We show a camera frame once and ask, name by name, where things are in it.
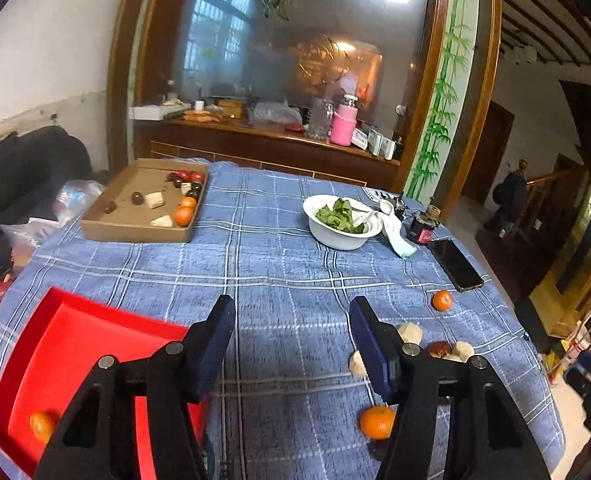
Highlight wood-framed glass partition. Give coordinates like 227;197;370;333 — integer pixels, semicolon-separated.
106;0;502;206

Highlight wooden door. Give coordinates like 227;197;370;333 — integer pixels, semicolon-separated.
463;101;515;206

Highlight clear glass jar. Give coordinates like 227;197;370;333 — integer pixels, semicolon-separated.
308;97;335;140

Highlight red box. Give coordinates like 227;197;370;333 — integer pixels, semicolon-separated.
0;285;211;480

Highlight white bowl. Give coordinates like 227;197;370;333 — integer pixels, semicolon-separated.
303;194;383;251

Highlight wooden counter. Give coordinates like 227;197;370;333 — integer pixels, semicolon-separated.
134;117;401;193

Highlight black smartphone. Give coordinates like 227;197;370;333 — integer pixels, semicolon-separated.
427;238;485;293

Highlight golden cabinet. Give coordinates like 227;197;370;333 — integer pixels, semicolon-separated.
528;60;591;341

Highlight blue plaid tablecloth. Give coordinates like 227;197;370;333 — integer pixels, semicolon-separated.
0;160;566;480

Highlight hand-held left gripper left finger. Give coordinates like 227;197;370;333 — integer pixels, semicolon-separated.
33;294;237;480

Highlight small white box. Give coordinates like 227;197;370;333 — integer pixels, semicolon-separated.
368;130;397;160

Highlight clear plastic bag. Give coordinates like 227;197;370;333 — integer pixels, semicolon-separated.
54;179;107;226

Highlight dark jar with red label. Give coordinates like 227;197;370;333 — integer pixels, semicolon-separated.
408;206;442;246

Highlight green leaves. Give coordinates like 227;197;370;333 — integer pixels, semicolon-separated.
315;198;369;234

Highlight black sofa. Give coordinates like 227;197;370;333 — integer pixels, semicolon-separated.
0;125;109;291

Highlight bamboo print wall panel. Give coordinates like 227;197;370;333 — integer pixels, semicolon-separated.
405;0;479;201

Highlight pink bottle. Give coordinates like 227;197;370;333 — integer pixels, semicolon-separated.
329;93;360;146

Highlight cardboard box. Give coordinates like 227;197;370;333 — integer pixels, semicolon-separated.
80;158;210;244

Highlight wooden stair railing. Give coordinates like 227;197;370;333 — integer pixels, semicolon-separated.
518;159;591;246

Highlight white flat box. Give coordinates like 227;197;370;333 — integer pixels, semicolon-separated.
130;102;186;122

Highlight white cloth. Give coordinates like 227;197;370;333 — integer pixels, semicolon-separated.
360;199;419;259

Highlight dark hanging jacket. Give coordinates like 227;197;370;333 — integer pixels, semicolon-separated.
493;160;529;231

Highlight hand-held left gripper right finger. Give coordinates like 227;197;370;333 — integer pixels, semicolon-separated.
349;296;556;480

